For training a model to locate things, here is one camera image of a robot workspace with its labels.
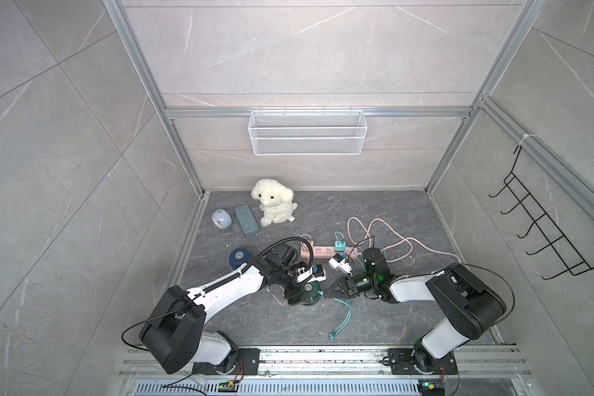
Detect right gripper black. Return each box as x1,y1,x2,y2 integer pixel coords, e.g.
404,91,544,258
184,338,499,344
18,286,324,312
323,272,376,300

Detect green cordless meat grinder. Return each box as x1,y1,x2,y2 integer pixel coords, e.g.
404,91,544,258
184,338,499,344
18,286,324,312
300,280,322,306

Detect teal usb wall charger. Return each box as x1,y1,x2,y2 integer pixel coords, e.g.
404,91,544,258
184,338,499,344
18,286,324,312
334,241,347,253

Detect teal charging cable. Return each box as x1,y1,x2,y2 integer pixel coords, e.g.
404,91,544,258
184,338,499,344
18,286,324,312
317,230,357,341

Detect pink usb wall charger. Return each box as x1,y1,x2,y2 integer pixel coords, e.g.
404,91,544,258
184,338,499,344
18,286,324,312
301,234,314,246

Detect blue cordless meat grinder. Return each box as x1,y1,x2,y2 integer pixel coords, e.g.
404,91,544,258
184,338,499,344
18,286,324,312
229,247,252,270

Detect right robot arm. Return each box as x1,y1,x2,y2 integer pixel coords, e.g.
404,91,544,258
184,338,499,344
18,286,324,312
320,247,514,375

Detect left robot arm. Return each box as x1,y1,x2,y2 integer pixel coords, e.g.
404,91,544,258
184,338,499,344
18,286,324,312
121,237,319,375

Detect pink power strip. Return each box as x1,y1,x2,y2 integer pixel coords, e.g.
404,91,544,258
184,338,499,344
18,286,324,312
300,246,361,260

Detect grey-blue rectangular case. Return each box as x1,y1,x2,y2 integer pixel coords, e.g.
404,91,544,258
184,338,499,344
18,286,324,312
234,205,259,238

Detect white plush dog toy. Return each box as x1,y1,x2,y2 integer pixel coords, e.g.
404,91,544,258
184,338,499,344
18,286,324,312
251,179,298,227

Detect light blue round gadget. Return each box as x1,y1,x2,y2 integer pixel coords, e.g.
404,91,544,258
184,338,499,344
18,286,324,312
211,209,233,232

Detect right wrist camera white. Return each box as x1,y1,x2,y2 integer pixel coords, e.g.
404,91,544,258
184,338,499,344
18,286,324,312
328,252,352,276

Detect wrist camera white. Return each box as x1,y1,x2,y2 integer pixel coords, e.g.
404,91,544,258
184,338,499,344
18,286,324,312
293,264,327,285
328,252,352,276

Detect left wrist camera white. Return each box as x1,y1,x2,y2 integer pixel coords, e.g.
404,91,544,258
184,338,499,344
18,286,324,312
293,264,327,285

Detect pink power strip cord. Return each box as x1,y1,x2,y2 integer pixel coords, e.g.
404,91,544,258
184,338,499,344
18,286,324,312
346,216,464,266

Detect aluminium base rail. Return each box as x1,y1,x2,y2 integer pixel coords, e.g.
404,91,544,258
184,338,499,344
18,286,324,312
112,344,540,395

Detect white wire mesh basket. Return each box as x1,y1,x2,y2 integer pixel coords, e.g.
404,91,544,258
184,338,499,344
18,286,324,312
247,110,367,156

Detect black wire hook rack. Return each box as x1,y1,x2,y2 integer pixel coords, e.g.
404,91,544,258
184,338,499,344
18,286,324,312
488,145,594,281

